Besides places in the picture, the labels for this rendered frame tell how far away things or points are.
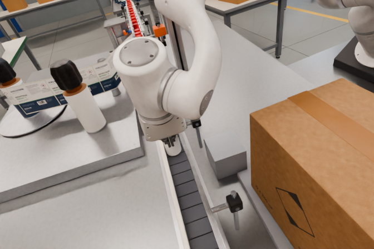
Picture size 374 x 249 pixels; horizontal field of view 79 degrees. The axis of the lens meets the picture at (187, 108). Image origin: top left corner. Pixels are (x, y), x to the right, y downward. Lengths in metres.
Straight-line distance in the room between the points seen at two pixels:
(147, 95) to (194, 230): 0.37
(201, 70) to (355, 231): 0.29
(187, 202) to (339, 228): 0.37
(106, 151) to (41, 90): 0.46
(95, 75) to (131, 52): 0.76
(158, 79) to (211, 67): 0.08
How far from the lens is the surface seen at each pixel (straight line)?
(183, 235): 0.58
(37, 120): 1.26
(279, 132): 0.46
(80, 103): 0.91
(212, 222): 0.53
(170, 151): 0.74
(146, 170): 0.82
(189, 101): 0.34
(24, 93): 1.23
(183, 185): 0.69
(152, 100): 0.37
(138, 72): 0.34
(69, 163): 0.93
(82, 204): 0.85
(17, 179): 1.02
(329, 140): 0.46
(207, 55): 0.35
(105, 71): 1.11
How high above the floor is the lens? 1.44
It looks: 37 degrees down
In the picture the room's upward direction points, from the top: 13 degrees counter-clockwise
